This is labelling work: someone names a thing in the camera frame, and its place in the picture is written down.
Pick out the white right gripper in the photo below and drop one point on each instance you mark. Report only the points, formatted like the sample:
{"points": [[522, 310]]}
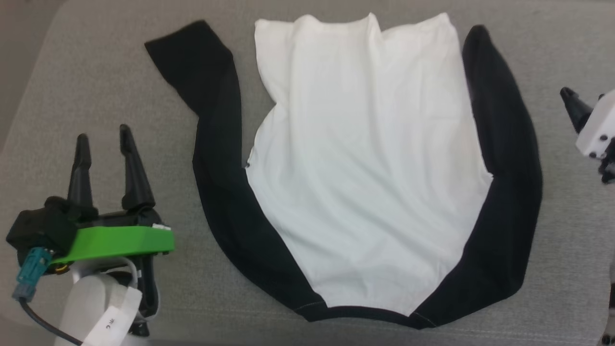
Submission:
{"points": [[600, 127]]}

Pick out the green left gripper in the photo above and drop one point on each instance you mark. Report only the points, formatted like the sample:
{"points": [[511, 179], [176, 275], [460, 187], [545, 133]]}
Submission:
{"points": [[115, 240]]}

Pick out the white shirt with black sleeves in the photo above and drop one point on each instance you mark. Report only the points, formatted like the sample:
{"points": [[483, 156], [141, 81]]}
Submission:
{"points": [[365, 168]]}

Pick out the white paper label tag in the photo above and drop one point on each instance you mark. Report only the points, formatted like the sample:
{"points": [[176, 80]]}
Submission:
{"points": [[115, 317]]}

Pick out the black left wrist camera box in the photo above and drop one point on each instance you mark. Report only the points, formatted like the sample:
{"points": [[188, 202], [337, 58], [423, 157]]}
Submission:
{"points": [[43, 228]]}

